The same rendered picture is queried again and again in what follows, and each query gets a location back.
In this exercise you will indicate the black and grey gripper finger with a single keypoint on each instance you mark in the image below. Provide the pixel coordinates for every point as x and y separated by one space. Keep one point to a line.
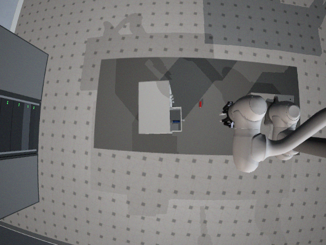
226 123
226 107

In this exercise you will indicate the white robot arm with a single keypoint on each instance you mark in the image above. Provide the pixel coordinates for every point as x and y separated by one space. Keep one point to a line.
250 146

